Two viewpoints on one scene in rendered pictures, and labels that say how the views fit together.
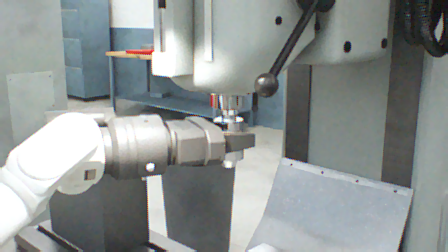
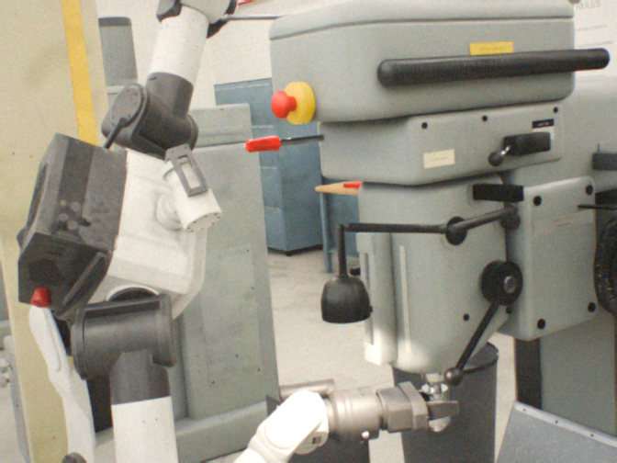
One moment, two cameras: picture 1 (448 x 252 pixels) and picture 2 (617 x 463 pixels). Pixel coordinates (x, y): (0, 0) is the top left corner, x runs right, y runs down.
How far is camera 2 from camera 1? 67 cm
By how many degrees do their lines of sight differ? 15
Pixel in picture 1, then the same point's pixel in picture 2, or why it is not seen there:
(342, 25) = (533, 307)
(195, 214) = (442, 441)
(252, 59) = (444, 350)
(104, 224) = not seen: outside the picture
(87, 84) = (290, 231)
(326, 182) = (560, 434)
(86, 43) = (287, 172)
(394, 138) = not seen: outside the picture
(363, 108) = (592, 357)
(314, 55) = (510, 331)
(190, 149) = (398, 419)
